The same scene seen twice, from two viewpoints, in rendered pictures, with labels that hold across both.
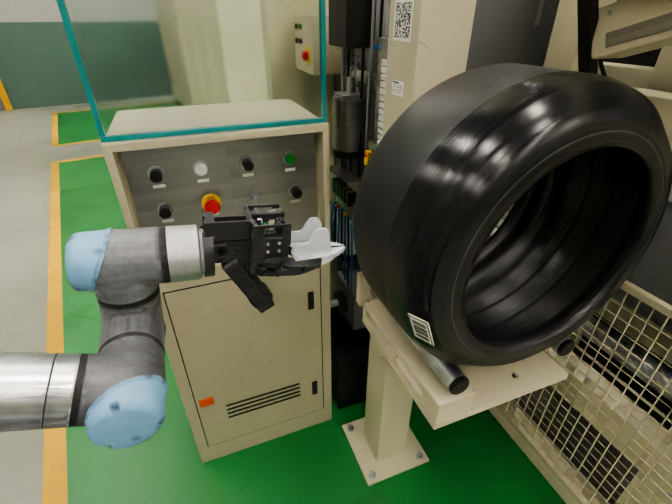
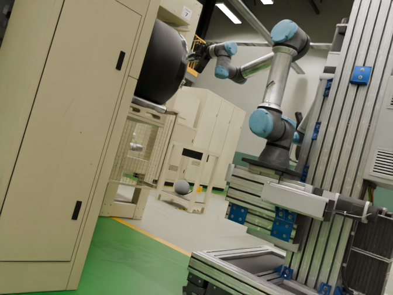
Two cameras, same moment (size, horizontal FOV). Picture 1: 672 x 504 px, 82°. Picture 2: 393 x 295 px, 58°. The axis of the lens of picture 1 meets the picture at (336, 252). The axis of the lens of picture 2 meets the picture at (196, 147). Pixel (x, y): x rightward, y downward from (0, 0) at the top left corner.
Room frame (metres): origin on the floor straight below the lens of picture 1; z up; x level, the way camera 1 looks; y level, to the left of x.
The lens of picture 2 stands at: (1.13, 2.01, 0.65)
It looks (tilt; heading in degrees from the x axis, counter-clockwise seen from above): 2 degrees up; 248
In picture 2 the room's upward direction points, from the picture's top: 16 degrees clockwise
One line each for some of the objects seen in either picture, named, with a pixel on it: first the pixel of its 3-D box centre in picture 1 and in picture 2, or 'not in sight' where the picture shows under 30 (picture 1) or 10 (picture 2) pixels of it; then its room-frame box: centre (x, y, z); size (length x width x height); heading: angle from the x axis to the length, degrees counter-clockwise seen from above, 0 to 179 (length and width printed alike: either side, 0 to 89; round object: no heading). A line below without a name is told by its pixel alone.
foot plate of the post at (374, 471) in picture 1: (383, 441); not in sight; (0.95, -0.20, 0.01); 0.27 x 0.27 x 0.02; 21
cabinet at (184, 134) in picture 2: not in sight; (165, 151); (-1.01, -4.77, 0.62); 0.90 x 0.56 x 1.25; 32
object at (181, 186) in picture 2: not in sight; (188, 176); (-0.62, -2.32, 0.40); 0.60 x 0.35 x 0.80; 122
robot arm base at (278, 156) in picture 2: not in sight; (275, 155); (0.15, 0.58, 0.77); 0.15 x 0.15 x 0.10
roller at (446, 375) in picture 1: (414, 329); (143, 102); (0.67, -0.18, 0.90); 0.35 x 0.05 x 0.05; 21
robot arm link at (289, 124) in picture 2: not in sight; (281, 131); (0.16, 0.58, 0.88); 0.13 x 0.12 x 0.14; 22
